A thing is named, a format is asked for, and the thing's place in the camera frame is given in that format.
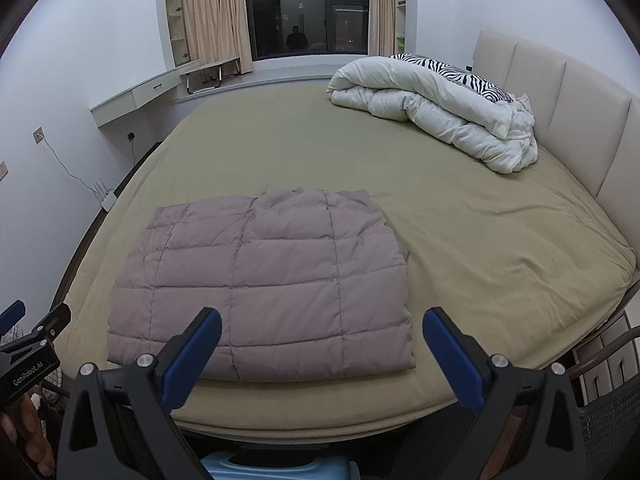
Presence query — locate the right white shelf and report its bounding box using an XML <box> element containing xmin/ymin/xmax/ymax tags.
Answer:
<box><xmin>395</xmin><ymin>0</ymin><xmax>406</xmax><ymax>54</ymax></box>

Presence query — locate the right beige curtain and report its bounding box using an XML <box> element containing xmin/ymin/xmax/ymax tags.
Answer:
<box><xmin>368</xmin><ymin>0</ymin><xmax>396</xmax><ymax>56</ymax></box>

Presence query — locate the wall socket plate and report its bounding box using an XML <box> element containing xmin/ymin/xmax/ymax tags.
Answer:
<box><xmin>32</xmin><ymin>128</ymin><xmax>44</xmax><ymax>143</ymax></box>

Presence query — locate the beige padded headboard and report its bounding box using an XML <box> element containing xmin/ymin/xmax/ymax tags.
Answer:
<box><xmin>472</xmin><ymin>29</ymin><xmax>639</xmax><ymax>252</ymax></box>

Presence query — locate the left beige curtain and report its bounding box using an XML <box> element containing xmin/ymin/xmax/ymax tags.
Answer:
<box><xmin>183</xmin><ymin>0</ymin><xmax>253</xmax><ymax>74</ymax></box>

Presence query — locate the left hand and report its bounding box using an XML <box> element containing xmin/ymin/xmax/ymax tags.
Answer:
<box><xmin>1</xmin><ymin>394</ymin><xmax>55</xmax><ymax>477</ymax></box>

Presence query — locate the metal frame chair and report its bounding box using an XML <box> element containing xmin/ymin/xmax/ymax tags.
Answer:
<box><xmin>181</xmin><ymin>56</ymin><xmax>241</xmax><ymax>96</ymax></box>

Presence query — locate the white drawer cabinet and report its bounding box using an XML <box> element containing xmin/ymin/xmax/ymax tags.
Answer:
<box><xmin>570</xmin><ymin>310</ymin><xmax>639</xmax><ymax>406</ymax></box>

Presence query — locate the olive green bed sheet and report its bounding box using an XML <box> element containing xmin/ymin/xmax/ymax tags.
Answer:
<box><xmin>52</xmin><ymin>79</ymin><xmax>637</xmax><ymax>434</ymax></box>

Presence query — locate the left white shelf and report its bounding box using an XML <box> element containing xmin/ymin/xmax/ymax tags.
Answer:
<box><xmin>165</xmin><ymin>0</ymin><xmax>191</xmax><ymax>66</ymax></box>

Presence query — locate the beige curtain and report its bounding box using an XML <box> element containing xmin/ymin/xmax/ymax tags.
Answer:
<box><xmin>183</xmin><ymin>0</ymin><xmax>253</xmax><ymax>74</ymax></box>
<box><xmin>368</xmin><ymin>0</ymin><xmax>396</xmax><ymax>56</ymax></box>

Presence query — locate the white wall desk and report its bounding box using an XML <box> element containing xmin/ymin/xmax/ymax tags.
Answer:
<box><xmin>90</xmin><ymin>61</ymin><xmax>201</xmax><ymax>128</ymax></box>

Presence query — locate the dark window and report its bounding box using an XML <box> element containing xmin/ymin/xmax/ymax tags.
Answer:
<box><xmin>246</xmin><ymin>0</ymin><xmax>369</xmax><ymax>61</ymax></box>

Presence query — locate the white shelf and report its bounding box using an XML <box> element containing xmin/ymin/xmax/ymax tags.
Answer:
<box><xmin>165</xmin><ymin>0</ymin><xmax>191</xmax><ymax>66</ymax></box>
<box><xmin>395</xmin><ymin>0</ymin><xmax>406</xmax><ymax>54</ymax></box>

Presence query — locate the mauve down jacket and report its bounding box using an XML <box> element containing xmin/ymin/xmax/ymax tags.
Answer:
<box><xmin>106</xmin><ymin>188</ymin><xmax>416</xmax><ymax>382</ymax></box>

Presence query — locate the white folded duvet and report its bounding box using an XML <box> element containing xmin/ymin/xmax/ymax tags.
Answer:
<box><xmin>326</xmin><ymin>56</ymin><xmax>538</xmax><ymax>174</ymax></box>

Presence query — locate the black mesh chair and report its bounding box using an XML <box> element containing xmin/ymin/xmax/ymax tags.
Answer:
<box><xmin>564</xmin><ymin>326</ymin><xmax>640</xmax><ymax>480</ymax></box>

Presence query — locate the zebra print pillow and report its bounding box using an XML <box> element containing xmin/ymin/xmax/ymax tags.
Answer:
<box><xmin>392</xmin><ymin>53</ymin><xmax>513</xmax><ymax>103</ymax></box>

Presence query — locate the white wifi router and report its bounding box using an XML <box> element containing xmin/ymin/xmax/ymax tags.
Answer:
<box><xmin>93</xmin><ymin>180</ymin><xmax>117</xmax><ymax>212</ymax></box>

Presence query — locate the white router cable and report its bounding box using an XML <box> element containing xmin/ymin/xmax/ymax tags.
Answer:
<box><xmin>41</xmin><ymin>136</ymin><xmax>104</xmax><ymax>198</ymax></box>

